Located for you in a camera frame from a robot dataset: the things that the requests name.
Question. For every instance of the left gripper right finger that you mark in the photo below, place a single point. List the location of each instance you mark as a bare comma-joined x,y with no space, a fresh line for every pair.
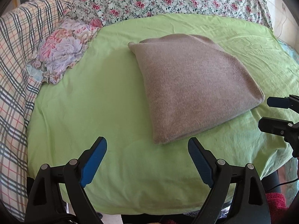
249,204

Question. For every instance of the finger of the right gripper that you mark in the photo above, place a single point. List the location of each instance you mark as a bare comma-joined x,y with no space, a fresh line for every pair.
284,128
290,102

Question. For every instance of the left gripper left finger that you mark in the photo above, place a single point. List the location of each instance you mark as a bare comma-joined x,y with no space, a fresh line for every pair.
45,204

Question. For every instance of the beige knit sweater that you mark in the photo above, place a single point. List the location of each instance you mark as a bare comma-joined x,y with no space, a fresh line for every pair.
192,85

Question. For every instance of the red fuzzy cloth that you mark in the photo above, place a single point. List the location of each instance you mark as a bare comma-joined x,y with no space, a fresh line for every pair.
277,206

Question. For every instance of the green bed sheet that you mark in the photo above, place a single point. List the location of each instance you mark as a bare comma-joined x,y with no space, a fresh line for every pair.
103,95

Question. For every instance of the large floral pillow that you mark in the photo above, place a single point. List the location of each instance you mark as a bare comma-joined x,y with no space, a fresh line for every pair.
61,50

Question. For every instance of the plaid blanket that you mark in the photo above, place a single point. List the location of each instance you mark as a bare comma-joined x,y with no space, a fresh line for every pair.
22,30

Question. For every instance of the small floral quilt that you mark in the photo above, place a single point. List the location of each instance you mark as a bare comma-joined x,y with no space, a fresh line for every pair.
108,12

